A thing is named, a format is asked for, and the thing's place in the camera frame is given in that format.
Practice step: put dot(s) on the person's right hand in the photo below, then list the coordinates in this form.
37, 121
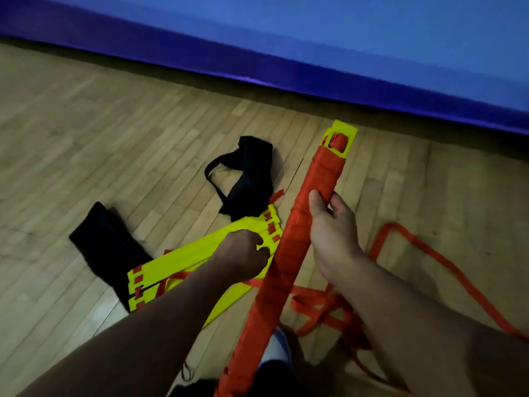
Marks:
334, 239

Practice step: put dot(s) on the person's left hand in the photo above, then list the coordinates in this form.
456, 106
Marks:
237, 254

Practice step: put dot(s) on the person's left fingers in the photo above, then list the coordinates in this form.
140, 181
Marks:
262, 256

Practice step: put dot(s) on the person's right thumb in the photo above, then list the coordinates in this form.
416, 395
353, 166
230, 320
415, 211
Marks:
318, 204

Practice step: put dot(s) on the person's left forearm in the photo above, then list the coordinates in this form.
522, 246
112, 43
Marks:
144, 339

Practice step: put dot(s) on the person's right forearm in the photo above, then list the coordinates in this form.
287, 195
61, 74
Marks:
413, 330

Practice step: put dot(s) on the stack of yellow ladder rungs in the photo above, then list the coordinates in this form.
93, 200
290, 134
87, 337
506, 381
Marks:
186, 254

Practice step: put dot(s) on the white and blue shoe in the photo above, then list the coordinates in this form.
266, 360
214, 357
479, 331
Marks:
276, 347

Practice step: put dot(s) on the person's black trouser leg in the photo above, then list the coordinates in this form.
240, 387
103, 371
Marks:
272, 380

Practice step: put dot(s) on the black cloth pouch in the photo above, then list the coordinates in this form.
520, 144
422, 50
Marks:
109, 252

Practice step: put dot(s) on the blue wall padding mat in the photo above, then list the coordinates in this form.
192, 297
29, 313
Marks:
330, 45

